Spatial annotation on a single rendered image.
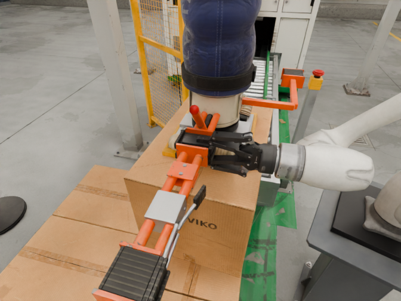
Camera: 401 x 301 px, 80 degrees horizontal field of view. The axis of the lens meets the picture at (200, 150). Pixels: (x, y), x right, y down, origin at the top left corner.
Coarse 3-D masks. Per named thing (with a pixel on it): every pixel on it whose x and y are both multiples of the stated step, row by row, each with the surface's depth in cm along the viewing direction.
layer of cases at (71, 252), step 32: (96, 192) 137; (64, 224) 121; (96, 224) 121; (128, 224) 121; (32, 256) 108; (64, 256) 108; (96, 256) 108; (0, 288) 97; (32, 288) 97; (64, 288) 97; (192, 288) 97; (224, 288) 97
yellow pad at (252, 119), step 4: (240, 116) 91; (244, 116) 91; (248, 116) 96; (252, 116) 96; (256, 116) 97; (240, 120) 91; (244, 120) 90; (248, 120) 94; (252, 120) 94; (256, 120) 95; (252, 124) 92; (252, 128) 90; (252, 132) 88; (252, 136) 86; (244, 144) 82
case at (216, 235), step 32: (256, 128) 94; (160, 160) 79; (128, 192) 77; (192, 192) 68; (224, 192) 68; (256, 192) 68; (192, 224) 76; (224, 224) 71; (192, 256) 89; (224, 256) 82
